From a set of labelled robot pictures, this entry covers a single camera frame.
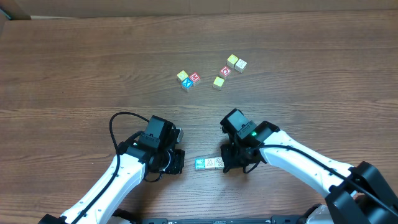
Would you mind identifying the wood block red bone face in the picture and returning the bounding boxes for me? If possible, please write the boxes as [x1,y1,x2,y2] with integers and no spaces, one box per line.
[215,157,224,169]

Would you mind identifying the plain wood block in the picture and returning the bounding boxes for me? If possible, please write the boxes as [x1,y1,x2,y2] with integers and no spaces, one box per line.
[205,158,215,169]
[234,58,247,73]

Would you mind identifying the blue L block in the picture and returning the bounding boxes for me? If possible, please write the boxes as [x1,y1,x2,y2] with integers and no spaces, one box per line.
[195,159,206,170]

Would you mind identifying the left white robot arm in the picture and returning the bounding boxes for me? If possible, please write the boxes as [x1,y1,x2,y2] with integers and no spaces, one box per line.
[39,112,185,223]

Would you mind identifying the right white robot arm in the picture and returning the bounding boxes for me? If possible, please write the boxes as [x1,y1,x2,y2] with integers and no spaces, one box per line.
[220,109,397,224]

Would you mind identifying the yellow C block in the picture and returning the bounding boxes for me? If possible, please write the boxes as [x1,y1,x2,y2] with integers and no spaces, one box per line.
[213,77,225,90]

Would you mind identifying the blue X block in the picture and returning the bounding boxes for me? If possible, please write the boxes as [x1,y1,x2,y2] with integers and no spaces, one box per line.
[181,77,194,91]

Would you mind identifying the red O block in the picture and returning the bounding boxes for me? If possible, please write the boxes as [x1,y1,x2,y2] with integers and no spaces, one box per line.
[219,65,232,79]

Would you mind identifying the yellow block left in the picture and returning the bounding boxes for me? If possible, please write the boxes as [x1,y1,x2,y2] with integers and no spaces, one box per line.
[177,70,189,83]

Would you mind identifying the red M block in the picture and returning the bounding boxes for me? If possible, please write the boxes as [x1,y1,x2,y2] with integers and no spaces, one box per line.
[189,72,201,86]

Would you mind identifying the yellow block top right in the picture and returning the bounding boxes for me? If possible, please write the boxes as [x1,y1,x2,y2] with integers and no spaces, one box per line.
[226,54,239,68]

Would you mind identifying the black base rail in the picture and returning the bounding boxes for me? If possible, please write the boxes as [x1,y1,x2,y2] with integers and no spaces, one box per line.
[137,215,301,224]

